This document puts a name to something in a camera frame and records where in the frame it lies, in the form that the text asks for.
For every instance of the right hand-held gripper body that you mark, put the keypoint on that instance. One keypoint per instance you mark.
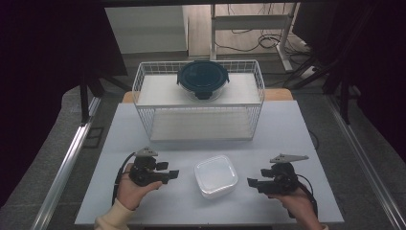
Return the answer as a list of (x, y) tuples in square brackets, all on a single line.
[(282, 175)]

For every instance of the round container with dark blue lid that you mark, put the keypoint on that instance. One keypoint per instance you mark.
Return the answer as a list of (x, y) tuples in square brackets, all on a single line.
[(203, 78)]

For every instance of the person's left hand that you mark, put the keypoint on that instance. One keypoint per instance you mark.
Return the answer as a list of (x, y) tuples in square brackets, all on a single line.
[(130, 191)]

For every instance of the white square plastic container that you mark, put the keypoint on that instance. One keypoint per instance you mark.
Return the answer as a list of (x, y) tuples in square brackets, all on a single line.
[(216, 176)]

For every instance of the black stand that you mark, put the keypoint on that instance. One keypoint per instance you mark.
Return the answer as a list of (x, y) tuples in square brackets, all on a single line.
[(341, 83), (92, 86)]

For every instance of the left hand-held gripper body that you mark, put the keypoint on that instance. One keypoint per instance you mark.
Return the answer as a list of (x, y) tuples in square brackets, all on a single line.
[(143, 169)]

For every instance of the person's right hand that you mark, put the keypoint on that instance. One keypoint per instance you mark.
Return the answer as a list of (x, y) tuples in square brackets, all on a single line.
[(298, 206)]

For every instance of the white metal desk frame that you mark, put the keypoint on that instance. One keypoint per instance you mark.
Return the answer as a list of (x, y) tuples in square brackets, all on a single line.
[(252, 25)]

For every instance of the wooden table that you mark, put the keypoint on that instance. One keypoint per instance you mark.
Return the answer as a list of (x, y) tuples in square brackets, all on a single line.
[(277, 95)]

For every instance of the dark curtain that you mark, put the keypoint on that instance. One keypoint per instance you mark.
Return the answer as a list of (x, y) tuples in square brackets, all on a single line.
[(41, 80), (367, 64)]

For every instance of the aluminium rail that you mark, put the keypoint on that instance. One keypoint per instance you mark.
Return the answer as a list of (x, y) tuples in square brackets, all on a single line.
[(367, 166), (63, 169)]

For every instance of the white cabinet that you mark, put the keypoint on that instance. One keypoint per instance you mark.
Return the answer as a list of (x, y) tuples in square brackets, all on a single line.
[(146, 28)]

